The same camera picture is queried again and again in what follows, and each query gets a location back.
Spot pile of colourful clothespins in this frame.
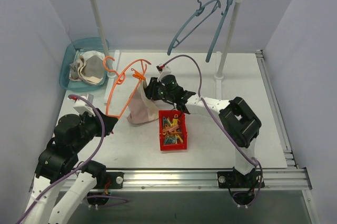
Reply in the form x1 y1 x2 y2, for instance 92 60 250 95
162 114 184 145

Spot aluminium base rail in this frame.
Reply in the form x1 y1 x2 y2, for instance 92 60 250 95
28 167 311 192

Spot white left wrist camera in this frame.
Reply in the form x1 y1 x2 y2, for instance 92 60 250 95
68 93 95 116

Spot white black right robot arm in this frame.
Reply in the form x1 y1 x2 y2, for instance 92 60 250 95
145 74 264 189

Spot teal plastic basket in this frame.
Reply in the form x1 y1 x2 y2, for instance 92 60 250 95
59 37 106 93

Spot folded cloths in basket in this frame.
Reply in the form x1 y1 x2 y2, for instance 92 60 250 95
69 50 106 86

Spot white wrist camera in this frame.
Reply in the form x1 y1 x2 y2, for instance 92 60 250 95
68 93 95 116
156 64 172 82

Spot pink beige underwear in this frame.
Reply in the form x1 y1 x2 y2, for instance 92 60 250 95
127 80 159 125

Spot teal hanger inner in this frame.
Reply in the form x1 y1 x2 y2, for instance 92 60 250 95
167 0 221 56

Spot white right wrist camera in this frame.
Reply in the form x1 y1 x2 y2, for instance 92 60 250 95
156 64 172 82

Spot teal hanger outer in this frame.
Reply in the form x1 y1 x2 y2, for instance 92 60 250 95
205 0 233 63

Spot orange plastic hanger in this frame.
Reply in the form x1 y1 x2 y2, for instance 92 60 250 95
103 56 152 118

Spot red plastic bin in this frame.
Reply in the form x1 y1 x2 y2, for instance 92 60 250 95
158 110 187 151

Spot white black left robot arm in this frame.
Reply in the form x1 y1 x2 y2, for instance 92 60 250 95
21 112 118 223

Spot orange clothespin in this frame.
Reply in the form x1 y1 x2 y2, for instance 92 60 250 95
131 68 146 81

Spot teal hanger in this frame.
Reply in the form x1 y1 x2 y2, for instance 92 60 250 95
205 0 233 63
167 0 221 56

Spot white metal clothes rack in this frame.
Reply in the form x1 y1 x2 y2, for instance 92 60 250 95
83 0 247 105

